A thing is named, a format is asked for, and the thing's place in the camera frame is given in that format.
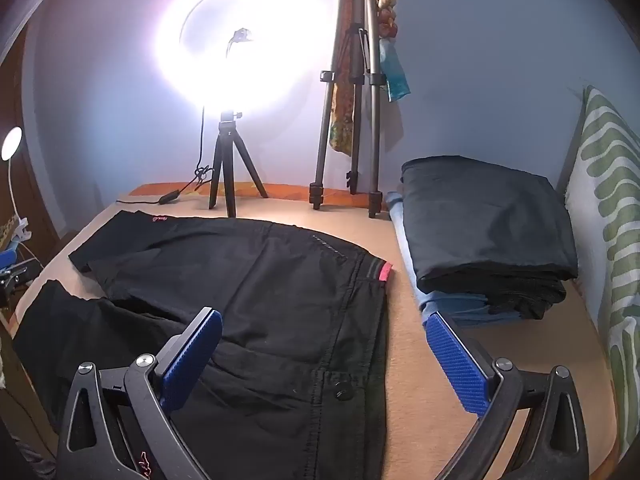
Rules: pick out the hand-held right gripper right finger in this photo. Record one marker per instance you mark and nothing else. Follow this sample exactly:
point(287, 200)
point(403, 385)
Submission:
point(455, 360)

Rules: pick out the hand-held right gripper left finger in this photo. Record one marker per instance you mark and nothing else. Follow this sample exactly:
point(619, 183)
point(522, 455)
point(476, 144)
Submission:
point(192, 360)

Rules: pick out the black pants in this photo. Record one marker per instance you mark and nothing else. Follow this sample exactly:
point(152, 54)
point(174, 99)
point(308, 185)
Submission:
point(280, 300)
point(530, 302)

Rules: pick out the black folded pants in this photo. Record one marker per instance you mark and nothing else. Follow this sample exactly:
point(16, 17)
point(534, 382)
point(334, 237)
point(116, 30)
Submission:
point(530, 302)

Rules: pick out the dark grey folded pants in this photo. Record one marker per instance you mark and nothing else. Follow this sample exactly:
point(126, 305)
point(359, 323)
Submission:
point(480, 220)

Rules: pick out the beige bed sheet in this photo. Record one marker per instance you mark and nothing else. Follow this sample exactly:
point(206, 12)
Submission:
point(415, 410)

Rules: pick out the blue folded jeans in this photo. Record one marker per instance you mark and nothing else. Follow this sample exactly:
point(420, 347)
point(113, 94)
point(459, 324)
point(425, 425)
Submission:
point(405, 240)

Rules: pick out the small black tripod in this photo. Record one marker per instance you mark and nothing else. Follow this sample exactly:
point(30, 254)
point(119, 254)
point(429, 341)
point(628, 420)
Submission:
point(227, 160)

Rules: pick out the blue metal clamp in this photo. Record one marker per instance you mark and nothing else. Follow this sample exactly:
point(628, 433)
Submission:
point(7, 259)

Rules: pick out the green leaf pattern pillow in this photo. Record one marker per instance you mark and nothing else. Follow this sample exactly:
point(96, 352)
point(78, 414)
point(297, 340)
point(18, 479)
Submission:
point(610, 185)

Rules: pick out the orange patterned scarf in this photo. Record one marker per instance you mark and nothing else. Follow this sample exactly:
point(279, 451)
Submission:
point(342, 130)

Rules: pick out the white clip desk lamp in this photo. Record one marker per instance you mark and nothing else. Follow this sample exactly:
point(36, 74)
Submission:
point(11, 142)

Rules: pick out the teal hanging bag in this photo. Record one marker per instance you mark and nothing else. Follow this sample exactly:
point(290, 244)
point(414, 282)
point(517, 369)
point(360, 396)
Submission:
point(395, 70)

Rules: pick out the large grey tripod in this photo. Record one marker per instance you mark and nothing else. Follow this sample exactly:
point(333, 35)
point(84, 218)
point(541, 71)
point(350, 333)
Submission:
point(357, 60)

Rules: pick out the orange bead garland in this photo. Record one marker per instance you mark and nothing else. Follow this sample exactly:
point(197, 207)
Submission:
point(386, 10)

